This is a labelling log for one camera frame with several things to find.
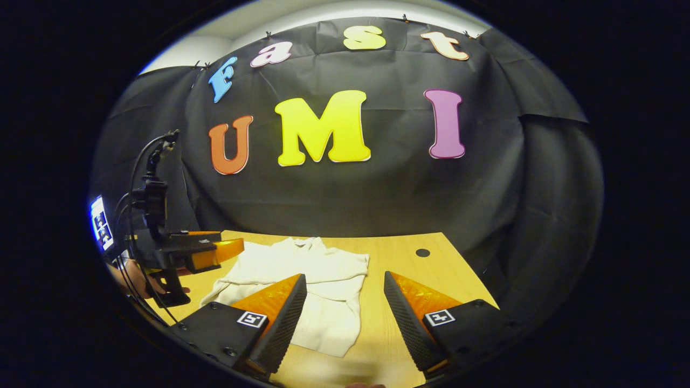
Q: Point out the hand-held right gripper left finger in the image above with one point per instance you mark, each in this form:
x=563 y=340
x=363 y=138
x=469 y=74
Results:
x=283 y=328

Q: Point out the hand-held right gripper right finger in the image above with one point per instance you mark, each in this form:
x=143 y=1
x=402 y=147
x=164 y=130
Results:
x=407 y=328

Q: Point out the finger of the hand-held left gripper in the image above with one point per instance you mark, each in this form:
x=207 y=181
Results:
x=188 y=241
x=215 y=254

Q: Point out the black backdrop cloth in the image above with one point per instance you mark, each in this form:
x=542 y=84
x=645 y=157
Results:
x=377 y=194

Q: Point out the cream sweater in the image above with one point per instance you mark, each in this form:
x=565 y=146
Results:
x=323 y=280

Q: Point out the computer monitor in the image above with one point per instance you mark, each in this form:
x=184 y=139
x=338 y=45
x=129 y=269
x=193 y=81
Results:
x=101 y=222

